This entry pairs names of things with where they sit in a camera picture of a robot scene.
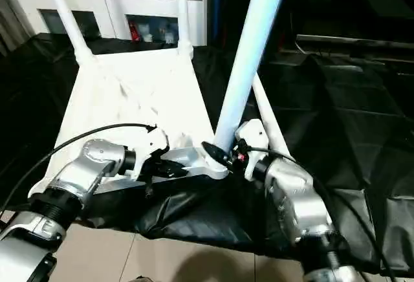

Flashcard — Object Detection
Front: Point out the white plastic table leg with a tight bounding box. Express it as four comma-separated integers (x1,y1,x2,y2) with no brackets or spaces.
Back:
39,0,95,64
248,74,292,161
211,0,291,158
173,0,194,58

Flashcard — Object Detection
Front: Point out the white plastic table top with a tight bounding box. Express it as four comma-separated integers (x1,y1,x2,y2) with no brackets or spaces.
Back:
28,41,232,200

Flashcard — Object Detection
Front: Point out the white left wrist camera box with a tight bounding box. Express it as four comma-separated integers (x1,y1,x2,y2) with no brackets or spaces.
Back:
125,126,171,180

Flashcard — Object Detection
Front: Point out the black flat bar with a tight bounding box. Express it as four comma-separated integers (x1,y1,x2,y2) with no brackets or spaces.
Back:
296,32,414,48

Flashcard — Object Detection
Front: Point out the white glass-door cabinet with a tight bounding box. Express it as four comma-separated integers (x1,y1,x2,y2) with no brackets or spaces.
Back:
10,0,212,45

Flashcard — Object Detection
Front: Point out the black plastic table mat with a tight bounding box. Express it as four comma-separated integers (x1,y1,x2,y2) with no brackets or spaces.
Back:
0,33,414,275

